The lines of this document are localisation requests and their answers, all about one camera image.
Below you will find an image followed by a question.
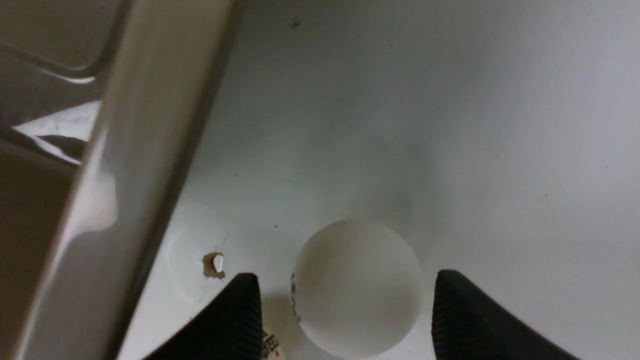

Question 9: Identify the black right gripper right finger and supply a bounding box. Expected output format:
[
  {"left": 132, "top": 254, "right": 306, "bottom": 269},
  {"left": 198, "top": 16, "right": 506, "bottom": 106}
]
[{"left": 430, "top": 269, "right": 576, "bottom": 360}]

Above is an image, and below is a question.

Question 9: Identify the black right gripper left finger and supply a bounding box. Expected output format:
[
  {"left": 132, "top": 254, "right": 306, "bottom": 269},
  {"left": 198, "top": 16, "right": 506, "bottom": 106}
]
[{"left": 146, "top": 273, "right": 263, "bottom": 360}]

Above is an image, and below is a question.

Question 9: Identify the white ball with logo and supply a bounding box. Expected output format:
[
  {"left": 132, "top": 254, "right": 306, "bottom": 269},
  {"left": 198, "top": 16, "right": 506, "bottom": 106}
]
[{"left": 290, "top": 219, "right": 424, "bottom": 359}]

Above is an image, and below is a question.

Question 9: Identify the plain white ball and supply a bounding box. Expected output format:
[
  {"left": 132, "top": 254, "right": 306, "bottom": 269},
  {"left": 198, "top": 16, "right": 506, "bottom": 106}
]
[{"left": 260, "top": 326, "right": 286, "bottom": 360}]

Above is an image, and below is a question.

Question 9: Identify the taupe plastic bin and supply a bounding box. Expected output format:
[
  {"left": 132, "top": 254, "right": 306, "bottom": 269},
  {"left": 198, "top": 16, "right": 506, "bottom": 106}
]
[{"left": 1, "top": 0, "right": 248, "bottom": 360}]

